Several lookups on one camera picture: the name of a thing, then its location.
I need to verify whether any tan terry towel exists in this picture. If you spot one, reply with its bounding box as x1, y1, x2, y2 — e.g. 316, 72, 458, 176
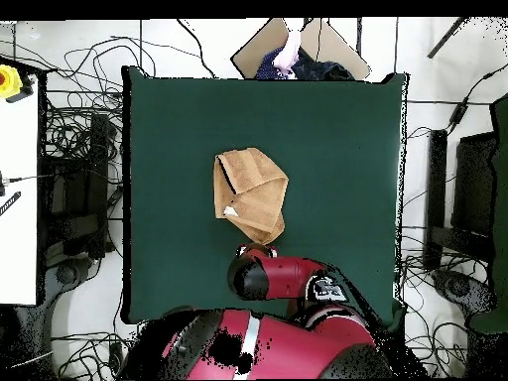
212, 147, 290, 246

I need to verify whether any dark blue laundry pile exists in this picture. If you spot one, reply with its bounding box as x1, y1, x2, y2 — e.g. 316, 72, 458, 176
254, 46, 355, 81

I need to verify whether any black flat box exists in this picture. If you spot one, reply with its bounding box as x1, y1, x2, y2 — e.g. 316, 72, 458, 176
450, 131, 497, 261

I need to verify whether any dark green table cloth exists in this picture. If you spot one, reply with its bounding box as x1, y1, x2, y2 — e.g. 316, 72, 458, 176
120, 64, 410, 327

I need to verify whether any black equipment stand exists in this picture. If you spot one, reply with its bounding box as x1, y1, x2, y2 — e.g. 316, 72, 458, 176
39, 112, 114, 261

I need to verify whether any black upright bar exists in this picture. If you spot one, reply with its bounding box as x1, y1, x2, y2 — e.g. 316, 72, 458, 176
423, 129, 448, 271

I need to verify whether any grey caster wheel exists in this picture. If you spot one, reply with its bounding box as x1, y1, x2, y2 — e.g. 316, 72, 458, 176
54, 262, 82, 286
434, 269, 495, 317

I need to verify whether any pale pink cloth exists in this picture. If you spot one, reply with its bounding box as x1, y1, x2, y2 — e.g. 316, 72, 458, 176
272, 29, 302, 78

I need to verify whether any brown cardboard box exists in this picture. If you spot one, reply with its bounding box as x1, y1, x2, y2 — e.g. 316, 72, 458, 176
230, 17, 372, 81

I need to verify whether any white desk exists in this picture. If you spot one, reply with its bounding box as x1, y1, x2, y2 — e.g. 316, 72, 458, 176
0, 74, 40, 306

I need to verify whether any black thin rod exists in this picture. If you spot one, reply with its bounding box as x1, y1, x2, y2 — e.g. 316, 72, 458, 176
427, 16, 469, 60

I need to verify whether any yellow emergency stop button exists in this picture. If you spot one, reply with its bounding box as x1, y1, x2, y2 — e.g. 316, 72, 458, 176
0, 63, 35, 104

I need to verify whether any black loose cable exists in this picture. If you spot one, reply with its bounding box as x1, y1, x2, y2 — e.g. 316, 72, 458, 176
176, 18, 217, 79

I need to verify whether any black cable with adapter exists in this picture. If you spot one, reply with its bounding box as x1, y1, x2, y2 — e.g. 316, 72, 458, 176
445, 63, 508, 134

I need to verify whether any black ribbed strap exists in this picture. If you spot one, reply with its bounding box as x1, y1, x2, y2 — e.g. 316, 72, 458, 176
0, 190, 22, 217

